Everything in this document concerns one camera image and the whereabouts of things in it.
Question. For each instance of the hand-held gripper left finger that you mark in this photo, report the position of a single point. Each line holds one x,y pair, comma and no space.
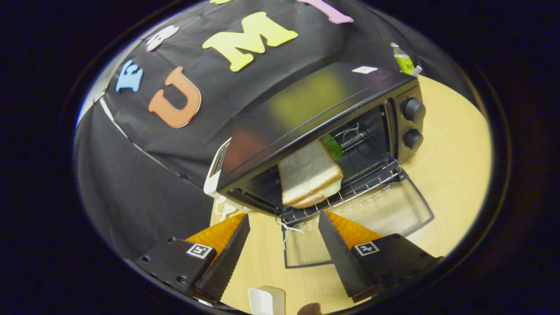
227,260

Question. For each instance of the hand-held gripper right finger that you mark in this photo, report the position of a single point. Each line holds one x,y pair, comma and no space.
343,260

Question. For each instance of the white bread lettuce sandwich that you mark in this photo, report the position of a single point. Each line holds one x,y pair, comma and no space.
306,168

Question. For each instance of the black toaster oven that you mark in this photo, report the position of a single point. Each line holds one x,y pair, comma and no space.
306,100

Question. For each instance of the white slot toaster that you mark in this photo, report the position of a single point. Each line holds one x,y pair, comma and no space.
213,175

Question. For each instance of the small white saucer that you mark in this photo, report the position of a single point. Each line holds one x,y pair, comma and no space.
223,208

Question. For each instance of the white plate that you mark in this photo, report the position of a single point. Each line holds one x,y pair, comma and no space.
261,302

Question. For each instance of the white zip tie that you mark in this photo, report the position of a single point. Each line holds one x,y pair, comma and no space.
286,227

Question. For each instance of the striped purple stick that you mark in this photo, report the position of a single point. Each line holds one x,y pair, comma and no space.
418,71

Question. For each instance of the green label plastic bottle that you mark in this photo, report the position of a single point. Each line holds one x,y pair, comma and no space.
404,63

